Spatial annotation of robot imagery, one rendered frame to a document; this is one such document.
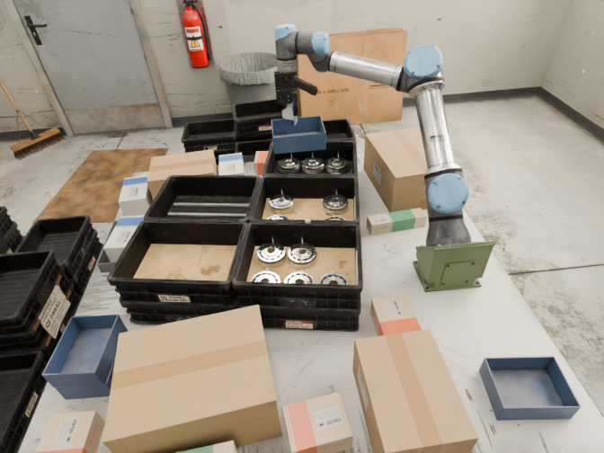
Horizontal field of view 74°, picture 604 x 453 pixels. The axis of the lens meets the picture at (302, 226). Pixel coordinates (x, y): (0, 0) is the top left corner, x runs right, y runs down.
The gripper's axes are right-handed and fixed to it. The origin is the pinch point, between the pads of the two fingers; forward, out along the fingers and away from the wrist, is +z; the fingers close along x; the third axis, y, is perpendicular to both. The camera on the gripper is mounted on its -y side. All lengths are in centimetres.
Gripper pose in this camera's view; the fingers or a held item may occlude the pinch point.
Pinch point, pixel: (296, 121)
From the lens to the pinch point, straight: 166.1
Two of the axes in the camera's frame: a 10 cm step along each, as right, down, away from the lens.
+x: 0.7, 5.9, -8.1
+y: -10.0, 0.8, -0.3
